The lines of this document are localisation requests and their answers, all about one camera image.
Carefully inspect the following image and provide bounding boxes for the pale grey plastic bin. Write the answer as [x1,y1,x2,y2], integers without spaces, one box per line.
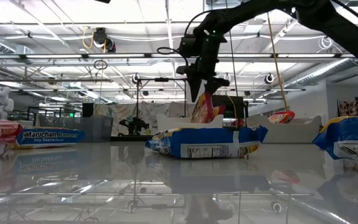
[246,114,323,144]

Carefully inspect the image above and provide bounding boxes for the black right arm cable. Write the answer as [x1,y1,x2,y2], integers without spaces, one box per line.
[156,8,213,68]

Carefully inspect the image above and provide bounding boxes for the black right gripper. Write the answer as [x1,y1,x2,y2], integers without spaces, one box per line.
[176,34,231,103]

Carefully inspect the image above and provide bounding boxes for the orange chicken ramen packet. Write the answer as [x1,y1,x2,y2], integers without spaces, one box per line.
[267,110,296,125]

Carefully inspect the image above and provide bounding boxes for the blue soy sauce ramen packet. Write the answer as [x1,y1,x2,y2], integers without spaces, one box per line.
[311,113,358,167]
[12,126,86,150]
[144,124,269,159]

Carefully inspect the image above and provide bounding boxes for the left clear bin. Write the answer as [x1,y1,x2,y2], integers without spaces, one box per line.
[38,114,114,143]

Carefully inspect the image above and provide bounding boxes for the black hanging cable coil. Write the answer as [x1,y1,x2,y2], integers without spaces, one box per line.
[93,59,109,71]

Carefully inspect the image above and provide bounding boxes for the white plastic bin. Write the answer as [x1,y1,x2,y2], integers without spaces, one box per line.
[155,113,224,133]

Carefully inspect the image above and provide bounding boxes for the yellow power cable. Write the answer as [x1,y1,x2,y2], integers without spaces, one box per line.
[265,12,290,119]

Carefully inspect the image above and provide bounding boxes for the long ceiling light bar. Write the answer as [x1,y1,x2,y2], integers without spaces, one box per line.
[0,53,358,60]

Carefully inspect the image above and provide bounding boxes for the black speaker box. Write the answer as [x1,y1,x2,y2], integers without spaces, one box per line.
[81,102,94,118]

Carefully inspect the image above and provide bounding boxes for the patterned wall picture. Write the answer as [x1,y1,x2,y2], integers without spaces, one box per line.
[337,99,358,118]

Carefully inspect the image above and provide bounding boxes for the black monitor screen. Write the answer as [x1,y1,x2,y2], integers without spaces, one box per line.
[213,95,246,119]

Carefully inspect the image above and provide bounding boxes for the black ceiling cable reel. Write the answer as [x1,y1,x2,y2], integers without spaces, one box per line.
[91,27,117,54]

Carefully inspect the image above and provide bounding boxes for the black aluminium rig frame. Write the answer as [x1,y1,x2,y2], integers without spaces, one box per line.
[136,77,188,121]

